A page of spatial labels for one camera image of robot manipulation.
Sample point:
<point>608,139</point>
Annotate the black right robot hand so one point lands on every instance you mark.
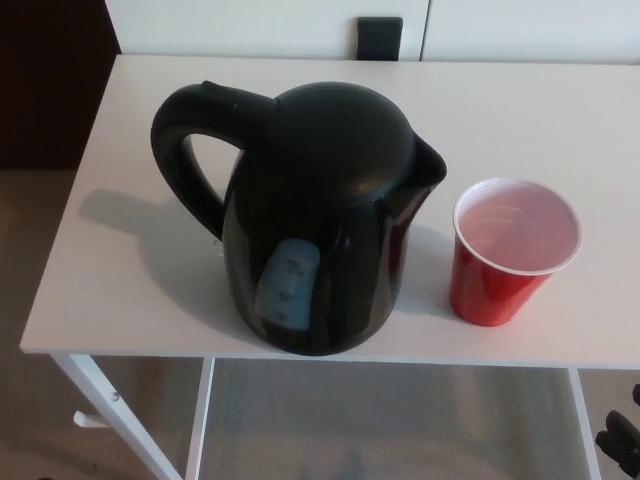
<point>620,440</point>

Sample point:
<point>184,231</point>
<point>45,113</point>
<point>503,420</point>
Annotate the black electric kettle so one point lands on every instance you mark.
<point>325,175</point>

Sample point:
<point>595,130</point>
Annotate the red plastic cup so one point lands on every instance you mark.
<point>485,295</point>

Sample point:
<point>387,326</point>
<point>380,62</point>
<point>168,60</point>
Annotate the grey mesh table shelf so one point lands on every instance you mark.
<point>375,425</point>

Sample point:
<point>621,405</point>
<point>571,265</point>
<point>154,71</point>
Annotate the black rectangular object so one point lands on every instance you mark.
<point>380,40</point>

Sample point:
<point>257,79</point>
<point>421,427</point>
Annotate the dark brown cabinet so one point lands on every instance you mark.
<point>50,75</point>

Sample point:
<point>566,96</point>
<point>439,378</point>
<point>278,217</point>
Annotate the white metal table frame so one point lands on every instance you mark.
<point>125,420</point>

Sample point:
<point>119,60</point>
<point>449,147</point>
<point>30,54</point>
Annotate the white frame peg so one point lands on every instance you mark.
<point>90,420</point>

